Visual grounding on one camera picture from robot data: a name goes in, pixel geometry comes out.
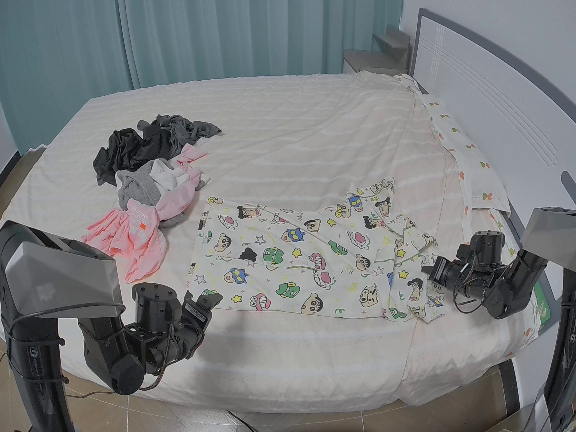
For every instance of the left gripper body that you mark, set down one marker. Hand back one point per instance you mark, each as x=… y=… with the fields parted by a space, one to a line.
x=191 y=331

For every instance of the white printed pyjama top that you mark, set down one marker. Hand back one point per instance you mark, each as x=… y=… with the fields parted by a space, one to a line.
x=292 y=268

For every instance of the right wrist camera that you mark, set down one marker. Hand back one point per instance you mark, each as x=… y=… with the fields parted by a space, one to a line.
x=464 y=252

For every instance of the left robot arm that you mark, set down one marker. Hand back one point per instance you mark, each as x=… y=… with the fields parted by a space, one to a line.
x=103 y=353

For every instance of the bed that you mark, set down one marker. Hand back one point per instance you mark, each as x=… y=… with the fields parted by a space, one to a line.
x=315 y=128

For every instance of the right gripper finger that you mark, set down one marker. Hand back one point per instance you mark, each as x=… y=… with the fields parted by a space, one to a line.
x=431 y=272

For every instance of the pile of clothes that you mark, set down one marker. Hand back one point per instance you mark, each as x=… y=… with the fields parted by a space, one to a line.
x=139 y=187

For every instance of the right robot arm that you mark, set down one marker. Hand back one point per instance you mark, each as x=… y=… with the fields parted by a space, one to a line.
x=517 y=286

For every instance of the grey bedside table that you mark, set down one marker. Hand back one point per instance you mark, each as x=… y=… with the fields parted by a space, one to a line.
x=373 y=59

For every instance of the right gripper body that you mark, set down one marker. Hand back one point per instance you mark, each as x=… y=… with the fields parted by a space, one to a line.
x=452 y=277

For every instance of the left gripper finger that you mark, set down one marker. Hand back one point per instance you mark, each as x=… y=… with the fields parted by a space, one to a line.
x=189 y=296
x=210 y=300

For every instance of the white printed pillow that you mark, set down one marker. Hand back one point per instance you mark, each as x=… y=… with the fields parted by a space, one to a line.
x=472 y=160

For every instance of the dark grey garment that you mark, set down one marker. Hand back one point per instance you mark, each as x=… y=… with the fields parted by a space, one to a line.
x=193 y=128

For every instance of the black garment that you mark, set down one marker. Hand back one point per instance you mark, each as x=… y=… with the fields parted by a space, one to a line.
x=130 y=151

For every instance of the pink printed T-shirt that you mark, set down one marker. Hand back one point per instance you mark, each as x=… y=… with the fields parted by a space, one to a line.
x=135 y=250

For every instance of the blue-green curtain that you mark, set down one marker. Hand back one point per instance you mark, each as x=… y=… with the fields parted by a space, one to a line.
x=261 y=20
x=58 y=38

